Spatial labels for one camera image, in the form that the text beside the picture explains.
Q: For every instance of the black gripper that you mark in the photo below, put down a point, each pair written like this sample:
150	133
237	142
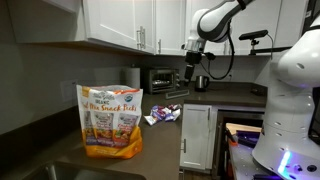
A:
193	58

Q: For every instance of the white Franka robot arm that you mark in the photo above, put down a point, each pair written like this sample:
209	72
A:
293	116

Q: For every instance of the dark purple sachet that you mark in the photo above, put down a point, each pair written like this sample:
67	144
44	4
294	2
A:
165	108

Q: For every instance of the steel electric kettle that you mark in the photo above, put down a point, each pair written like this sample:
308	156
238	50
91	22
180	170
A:
201	83

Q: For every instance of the toaster oven glass door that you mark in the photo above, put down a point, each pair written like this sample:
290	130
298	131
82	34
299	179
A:
177	94

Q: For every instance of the black toaster oven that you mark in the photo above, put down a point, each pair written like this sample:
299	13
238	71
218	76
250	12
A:
161	80

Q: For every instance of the white paper towel roll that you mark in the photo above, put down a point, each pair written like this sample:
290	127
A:
133	77

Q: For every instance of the white lower cabinet door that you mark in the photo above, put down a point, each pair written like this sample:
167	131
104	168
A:
196	136

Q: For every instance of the wooden board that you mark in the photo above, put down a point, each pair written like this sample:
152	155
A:
243	127

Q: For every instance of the black clamp bars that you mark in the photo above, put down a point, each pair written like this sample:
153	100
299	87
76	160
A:
248	137

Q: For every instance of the orange white snack pack bag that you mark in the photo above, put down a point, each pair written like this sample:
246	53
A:
111	123

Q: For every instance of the metal robot mounting plate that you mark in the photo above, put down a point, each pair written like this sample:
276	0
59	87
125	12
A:
243	163

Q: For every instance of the steel kitchen sink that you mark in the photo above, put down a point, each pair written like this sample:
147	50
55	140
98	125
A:
83	173

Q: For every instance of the black exterior camera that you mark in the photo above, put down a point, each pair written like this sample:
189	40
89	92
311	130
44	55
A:
253	34

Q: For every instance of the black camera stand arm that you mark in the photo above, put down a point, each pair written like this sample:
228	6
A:
266	50

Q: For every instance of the white upper wall cabinets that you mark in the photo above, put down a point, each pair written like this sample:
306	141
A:
113	23

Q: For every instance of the white wall outlet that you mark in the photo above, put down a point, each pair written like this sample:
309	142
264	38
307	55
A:
68	90

